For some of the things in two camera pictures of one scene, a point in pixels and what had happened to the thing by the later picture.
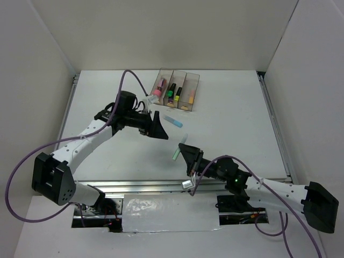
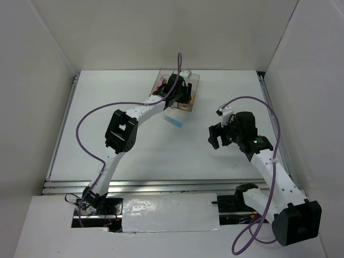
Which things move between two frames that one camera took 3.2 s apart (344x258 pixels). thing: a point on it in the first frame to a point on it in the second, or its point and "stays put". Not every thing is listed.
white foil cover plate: (173, 212) stays put
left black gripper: (153, 129) to (188, 88)
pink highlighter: (161, 83) stays put
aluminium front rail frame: (147, 186) stays put
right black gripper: (193, 156) to (217, 129)
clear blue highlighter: (173, 121) stays put
